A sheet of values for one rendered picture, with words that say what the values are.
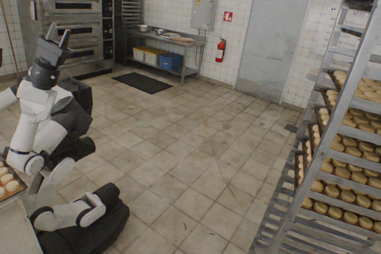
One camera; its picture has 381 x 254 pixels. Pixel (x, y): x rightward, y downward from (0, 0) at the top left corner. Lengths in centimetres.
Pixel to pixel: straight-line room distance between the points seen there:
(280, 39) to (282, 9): 52
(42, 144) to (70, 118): 15
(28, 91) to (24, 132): 14
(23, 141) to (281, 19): 435
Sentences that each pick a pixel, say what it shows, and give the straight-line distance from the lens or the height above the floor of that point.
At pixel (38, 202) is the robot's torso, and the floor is 64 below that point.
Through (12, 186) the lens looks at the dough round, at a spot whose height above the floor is 92.
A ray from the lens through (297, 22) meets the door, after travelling 459.
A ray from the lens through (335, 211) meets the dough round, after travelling 105.
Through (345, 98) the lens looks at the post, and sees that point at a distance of 72.
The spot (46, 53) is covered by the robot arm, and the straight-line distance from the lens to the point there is 86.
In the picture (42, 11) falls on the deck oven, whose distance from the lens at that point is 448.
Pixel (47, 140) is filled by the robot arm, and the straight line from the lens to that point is 102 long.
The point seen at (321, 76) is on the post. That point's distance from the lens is 116.
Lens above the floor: 170
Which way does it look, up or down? 26 degrees down
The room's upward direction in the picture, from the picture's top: 7 degrees clockwise
